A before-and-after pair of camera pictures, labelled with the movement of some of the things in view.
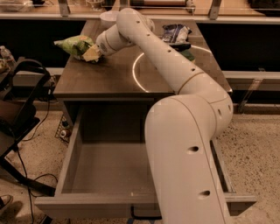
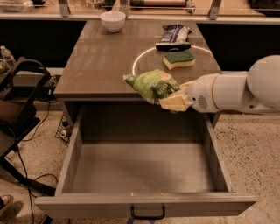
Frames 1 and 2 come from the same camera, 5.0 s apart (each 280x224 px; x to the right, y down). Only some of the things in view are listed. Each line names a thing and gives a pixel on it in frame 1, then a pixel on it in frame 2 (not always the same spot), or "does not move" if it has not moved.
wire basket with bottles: x=64 y=130 does not move
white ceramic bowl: x=108 y=19 does not move
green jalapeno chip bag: x=76 y=45 → x=153 y=84
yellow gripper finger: x=92 y=54 → x=179 y=101
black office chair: x=24 y=86 does not move
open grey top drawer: x=106 y=171 does not move
